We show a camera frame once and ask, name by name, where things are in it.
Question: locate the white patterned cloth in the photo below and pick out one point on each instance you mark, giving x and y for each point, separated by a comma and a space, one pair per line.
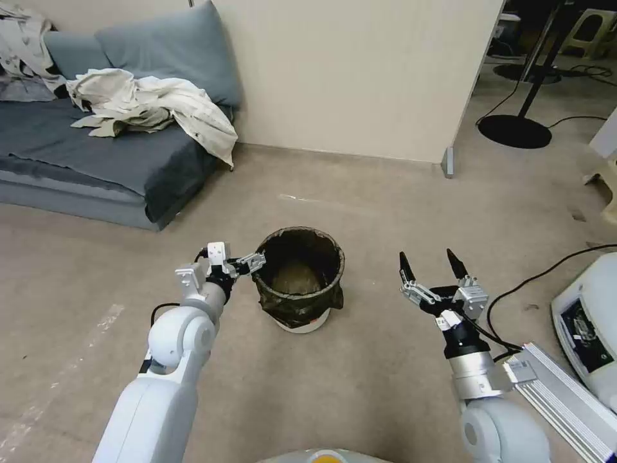
21, 43

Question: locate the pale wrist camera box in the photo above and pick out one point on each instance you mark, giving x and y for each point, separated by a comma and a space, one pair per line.
474, 299
218, 253

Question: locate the white crumpled garment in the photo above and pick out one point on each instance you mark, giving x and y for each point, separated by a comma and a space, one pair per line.
193, 108

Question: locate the grey sofa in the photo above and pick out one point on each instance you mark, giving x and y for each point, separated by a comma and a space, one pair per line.
96, 164

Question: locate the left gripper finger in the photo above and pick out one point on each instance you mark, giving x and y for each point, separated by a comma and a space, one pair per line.
251, 258
249, 269

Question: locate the pale yellow plastic stool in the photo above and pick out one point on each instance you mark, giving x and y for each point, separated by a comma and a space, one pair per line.
592, 30

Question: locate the white robot base unit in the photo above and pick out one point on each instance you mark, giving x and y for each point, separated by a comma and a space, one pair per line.
585, 318

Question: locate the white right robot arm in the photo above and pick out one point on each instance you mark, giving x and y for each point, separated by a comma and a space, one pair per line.
501, 424

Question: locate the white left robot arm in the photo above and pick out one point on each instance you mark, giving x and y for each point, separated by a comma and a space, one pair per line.
159, 386

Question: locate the white trash can dark liner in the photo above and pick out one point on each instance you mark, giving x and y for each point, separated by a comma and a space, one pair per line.
299, 294

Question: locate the white floor scrap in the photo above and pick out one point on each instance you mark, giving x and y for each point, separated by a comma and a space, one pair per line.
294, 197

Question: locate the white box-shaped object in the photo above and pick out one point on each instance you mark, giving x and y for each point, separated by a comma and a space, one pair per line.
608, 134

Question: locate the khaki crumpled garment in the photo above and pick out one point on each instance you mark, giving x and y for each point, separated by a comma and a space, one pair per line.
120, 124

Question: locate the large blue-grey cushion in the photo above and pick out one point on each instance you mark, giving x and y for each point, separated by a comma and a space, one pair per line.
173, 53

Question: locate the black round-base floor stand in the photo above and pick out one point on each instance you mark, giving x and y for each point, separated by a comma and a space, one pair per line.
515, 130
528, 73

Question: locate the beige plastic stool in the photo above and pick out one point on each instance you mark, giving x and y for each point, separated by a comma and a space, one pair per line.
602, 185

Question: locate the grey partition foot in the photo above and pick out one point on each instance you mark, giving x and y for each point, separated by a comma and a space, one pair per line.
448, 162

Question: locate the small blue-grey cushion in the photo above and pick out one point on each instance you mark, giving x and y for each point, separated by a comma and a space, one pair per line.
72, 54

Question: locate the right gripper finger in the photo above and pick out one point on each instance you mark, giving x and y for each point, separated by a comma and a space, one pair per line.
407, 270
456, 264

